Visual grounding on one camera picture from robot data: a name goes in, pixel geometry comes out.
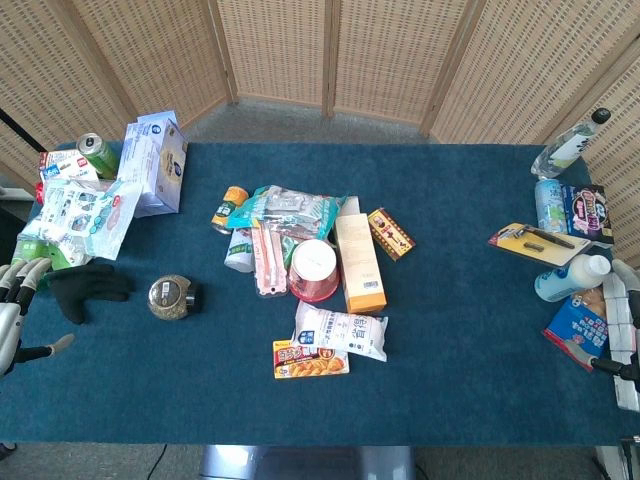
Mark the silver robot right hand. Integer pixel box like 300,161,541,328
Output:
574,258,640,396

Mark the silver robot left hand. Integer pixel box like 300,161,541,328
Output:
0,257,76,379

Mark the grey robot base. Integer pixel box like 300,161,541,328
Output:
198,444,417,480

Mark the green and white plastic package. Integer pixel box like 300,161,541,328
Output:
9,239,96,272

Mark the light blue plastic snack bag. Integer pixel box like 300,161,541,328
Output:
20,178,144,262

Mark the white salt bag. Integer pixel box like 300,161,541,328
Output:
290,299,390,363

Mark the teal snack packet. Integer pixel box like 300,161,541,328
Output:
227,184,349,242

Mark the white bottle with blue label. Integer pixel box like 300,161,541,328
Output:
534,253,613,303

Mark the black glove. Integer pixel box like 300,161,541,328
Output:
44,263,136,326

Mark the dark purple box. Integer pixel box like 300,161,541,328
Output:
559,183,616,247

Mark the razor on yellow card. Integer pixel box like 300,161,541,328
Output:
487,222,594,268

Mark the light blue drink can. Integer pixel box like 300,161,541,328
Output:
534,178,570,235

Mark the clear bottle with black cap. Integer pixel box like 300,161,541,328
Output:
530,106,613,179

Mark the glass jar with black lid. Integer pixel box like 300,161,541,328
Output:
146,273,204,320

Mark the red white blue packet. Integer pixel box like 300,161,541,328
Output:
38,149,101,184

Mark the green drink can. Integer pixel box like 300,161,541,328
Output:
76,132,122,180

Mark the blue table cloth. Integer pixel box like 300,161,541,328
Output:
0,141,640,448

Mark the white blue tissue box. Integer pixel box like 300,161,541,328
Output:
117,110,189,219

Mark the white green bottle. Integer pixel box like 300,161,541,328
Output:
222,227,257,274

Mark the small red yellow box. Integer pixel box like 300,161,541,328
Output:
366,206,417,263

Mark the yellow drink can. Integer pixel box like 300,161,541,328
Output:
210,185,250,236

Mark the pink toothbrush pack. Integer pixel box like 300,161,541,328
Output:
249,218,292,299

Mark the tall orange white box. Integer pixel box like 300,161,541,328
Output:
333,211,389,316

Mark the orange curry box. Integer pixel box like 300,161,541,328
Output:
272,339,351,381

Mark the red cup with white lid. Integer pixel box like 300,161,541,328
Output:
288,238,342,304

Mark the woven bamboo folding screen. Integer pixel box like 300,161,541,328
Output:
0,0,640,266

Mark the black cable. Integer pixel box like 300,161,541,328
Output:
147,444,168,480

